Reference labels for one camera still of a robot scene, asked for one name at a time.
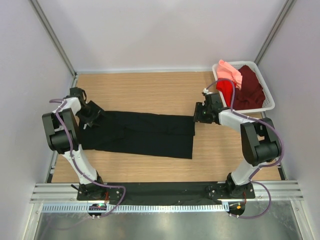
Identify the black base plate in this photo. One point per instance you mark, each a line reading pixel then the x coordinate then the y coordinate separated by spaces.
pixel 163 193

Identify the maroon t shirt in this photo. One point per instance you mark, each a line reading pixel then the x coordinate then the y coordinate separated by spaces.
pixel 251 95

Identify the pink t shirt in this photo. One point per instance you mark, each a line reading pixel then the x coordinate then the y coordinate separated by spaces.
pixel 225 70

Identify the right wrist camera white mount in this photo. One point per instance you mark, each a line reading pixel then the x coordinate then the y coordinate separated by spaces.
pixel 206 92

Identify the black t shirt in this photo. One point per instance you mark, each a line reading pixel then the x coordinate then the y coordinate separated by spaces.
pixel 141 134

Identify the red t shirt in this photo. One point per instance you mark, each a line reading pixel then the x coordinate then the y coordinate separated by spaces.
pixel 227 88

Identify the white slotted cable duct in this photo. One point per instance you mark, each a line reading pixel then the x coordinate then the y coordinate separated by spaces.
pixel 98 208

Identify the left aluminium frame post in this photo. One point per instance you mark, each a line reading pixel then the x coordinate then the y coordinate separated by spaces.
pixel 52 35

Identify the aluminium front rail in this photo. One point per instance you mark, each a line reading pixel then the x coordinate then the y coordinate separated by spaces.
pixel 280 190

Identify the right aluminium frame post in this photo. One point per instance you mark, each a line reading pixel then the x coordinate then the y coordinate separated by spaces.
pixel 280 19

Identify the aluminium frame post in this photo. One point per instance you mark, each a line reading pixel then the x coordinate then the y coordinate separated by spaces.
pixel 280 19
pixel 52 35

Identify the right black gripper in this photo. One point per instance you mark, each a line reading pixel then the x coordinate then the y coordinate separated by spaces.
pixel 197 116

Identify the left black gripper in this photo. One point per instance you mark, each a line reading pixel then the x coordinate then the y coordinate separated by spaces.
pixel 96 110

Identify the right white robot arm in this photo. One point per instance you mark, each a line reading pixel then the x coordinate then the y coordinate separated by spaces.
pixel 259 143

